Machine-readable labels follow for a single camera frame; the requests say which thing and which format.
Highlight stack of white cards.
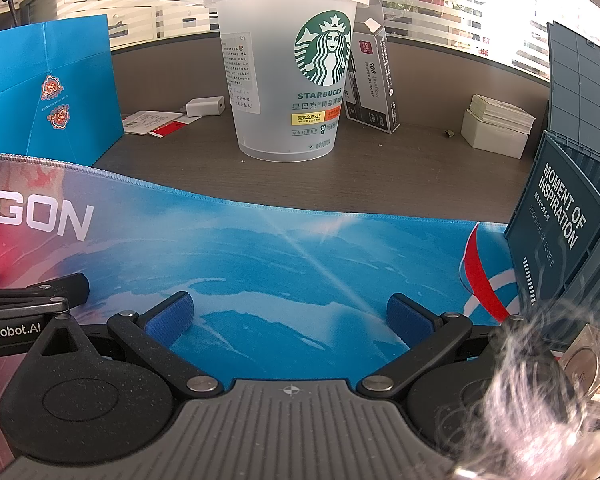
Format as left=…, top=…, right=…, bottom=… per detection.
left=469, top=94, right=536, bottom=133

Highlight white rectangular box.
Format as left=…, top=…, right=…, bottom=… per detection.
left=461, top=109, right=528, bottom=161

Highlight grey pen box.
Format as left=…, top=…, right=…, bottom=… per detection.
left=344, top=0, right=402, bottom=135

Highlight blue paper bag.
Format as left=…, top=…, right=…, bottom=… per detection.
left=0, top=14, right=126, bottom=168

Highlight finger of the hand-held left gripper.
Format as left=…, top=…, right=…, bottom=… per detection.
left=0, top=272, right=91, bottom=317

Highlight papers with red card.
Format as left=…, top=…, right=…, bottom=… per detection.
left=121, top=110, right=181, bottom=137

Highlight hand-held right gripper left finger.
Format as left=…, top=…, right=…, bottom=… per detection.
left=29, top=292, right=223, bottom=402

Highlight printed blue red desk mat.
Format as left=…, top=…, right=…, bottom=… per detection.
left=0, top=151, right=531, bottom=480

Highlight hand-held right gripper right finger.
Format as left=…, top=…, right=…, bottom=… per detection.
left=356, top=294, right=526, bottom=399

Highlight thin black stand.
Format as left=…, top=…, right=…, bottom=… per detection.
left=2, top=0, right=23, bottom=28

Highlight teal container-shaped storage box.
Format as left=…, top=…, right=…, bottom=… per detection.
left=505, top=20, right=600, bottom=356

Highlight red and white card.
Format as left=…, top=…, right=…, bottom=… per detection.
left=150, top=121, right=187, bottom=139

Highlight large frosted plastic cup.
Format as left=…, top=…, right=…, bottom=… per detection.
left=203, top=0, right=371, bottom=163

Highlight white charger adapter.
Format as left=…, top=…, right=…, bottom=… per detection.
left=177, top=96, right=227, bottom=118

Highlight fluffy pale keychain charm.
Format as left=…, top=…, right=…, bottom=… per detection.
left=437, top=300, right=600, bottom=480

